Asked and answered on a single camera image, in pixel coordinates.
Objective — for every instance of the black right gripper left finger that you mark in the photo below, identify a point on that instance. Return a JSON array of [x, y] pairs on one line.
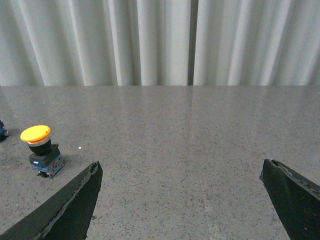
[[64, 216]]

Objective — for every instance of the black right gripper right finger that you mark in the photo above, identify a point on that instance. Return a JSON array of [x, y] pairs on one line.
[[295, 199]]

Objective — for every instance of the white pleated curtain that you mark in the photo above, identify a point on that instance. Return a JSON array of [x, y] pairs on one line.
[[159, 42]]

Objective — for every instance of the yellow mushroom push button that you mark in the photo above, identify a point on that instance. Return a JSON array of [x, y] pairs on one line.
[[45, 157]]

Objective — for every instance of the green mushroom push button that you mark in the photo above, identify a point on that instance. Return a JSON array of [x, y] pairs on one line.
[[3, 131]]

